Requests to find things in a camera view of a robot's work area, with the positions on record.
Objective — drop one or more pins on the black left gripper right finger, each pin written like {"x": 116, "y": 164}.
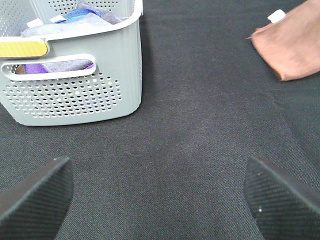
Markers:
{"x": 283, "y": 207}

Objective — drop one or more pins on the black table mat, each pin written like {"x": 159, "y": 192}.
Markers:
{"x": 174, "y": 169}

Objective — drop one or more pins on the lavender grey towel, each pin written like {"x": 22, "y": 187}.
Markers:
{"x": 89, "y": 22}

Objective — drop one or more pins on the purple towel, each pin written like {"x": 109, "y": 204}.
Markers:
{"x": 43, "y": 69}

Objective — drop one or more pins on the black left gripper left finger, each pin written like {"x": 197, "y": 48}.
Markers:
{"x": 35, "y": 208}

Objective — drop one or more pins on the grey perforated laundry basket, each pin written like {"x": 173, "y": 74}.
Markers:
{"x": 112, "y": 88}

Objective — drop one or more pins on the blue towel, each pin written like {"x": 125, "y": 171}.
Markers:
{"x": 76, "y": 14}

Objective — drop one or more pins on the brown towel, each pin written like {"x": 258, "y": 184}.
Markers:
{"x": 290, "y": 43}

